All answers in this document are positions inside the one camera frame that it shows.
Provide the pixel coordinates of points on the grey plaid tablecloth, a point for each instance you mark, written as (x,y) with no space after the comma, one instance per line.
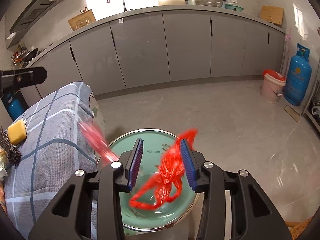
(52,151)

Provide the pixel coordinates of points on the grey kitchen cabinets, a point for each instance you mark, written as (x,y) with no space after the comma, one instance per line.
(158,46)

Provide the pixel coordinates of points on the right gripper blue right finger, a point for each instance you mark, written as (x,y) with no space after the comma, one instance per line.
(192,161)

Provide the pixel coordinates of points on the red plastic bag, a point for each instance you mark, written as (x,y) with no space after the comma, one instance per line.
(167,182)

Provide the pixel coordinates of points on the wooden cutting board left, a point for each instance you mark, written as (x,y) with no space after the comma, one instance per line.
(81,20)

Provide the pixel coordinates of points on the green enamel basin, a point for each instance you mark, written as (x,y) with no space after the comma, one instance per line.
(155,143)

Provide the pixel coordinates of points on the blue gas cylinder right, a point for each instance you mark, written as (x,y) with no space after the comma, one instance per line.
(298,76)

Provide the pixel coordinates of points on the blue gas cylinder left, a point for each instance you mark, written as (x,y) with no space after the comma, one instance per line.
(13,106)

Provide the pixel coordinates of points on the blue gas cylinder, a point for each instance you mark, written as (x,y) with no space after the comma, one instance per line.
(298,76)
(13,106)

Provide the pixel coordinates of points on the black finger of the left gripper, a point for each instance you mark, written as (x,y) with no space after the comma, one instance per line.
(12,80)

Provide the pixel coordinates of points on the wooden cutting board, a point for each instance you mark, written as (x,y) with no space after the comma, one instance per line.
(81,20)
(272,14)

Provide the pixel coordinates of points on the green bowl on counter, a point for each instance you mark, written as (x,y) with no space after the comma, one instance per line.
(234,7)

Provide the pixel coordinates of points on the yellow sponge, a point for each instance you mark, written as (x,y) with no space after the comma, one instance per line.
(17,132)

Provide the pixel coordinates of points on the range hood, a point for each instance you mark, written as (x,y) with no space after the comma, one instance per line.
(28,17)

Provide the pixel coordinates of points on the black wok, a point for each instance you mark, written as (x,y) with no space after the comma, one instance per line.
(30,55)

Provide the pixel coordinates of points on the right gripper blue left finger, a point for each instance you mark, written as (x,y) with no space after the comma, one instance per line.
(131,163)

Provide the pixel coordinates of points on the pink bucket with red bag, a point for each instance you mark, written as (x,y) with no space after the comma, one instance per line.
(272,87)

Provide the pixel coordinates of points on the wooden cutting board right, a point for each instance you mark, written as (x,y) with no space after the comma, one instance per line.
(272,14)

